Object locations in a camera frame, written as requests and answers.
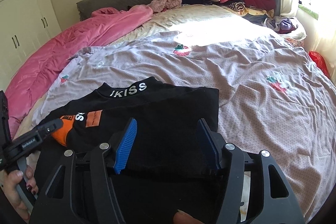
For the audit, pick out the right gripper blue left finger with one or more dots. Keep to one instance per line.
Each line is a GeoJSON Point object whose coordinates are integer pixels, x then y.
{"type": "Point", "coordinates": [125, 145]}

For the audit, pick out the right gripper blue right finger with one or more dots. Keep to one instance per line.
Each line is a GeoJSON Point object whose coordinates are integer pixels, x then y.
{"type": "Point", "coordinates": [209, 146]}

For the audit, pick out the black long sleeve sweater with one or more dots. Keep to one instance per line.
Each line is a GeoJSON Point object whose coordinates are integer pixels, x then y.
{"type": "Point", "coordinates": [165, 160]}

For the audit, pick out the person's left hand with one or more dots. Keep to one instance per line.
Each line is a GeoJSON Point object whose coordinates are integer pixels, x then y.
{"type": "Point", "coordinates": [10, 182]}

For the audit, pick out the person's right hand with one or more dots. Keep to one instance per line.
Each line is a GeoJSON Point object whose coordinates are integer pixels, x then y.
{"type": "Point", "coordinates": [181, 217]}

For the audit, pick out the lilac patterned bed sheet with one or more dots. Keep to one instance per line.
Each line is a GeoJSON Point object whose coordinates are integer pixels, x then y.
{"type": "Point", "coordinates": [271, 95]}

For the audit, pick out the pink quilted comforter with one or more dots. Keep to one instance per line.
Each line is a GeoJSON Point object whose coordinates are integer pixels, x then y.
{"type": "Point", "coordinates": [42, 68]}

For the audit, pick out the beige blanket under sheet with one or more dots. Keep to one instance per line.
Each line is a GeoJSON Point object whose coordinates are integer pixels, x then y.
{"type": "Point", "coordinates": [189, 16]}

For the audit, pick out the purple crumpled cloth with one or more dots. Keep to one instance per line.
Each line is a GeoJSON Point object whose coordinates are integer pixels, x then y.
{"type": "Point", "coordinates": [281, 25]}

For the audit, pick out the red plastic bag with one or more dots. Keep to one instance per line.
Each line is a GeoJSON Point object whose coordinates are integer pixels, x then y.
{"type": "Point", "coordinates": [320, 62]}

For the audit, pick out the pink fuzzy garment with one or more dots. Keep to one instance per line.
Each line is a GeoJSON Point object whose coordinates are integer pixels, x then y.
{"type": "Point", "coordinates": [158, 6]}

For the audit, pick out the cream wardrobe with handles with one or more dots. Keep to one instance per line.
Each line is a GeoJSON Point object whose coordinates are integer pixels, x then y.
{"type": "Point", "coordinates": [26, 25]}

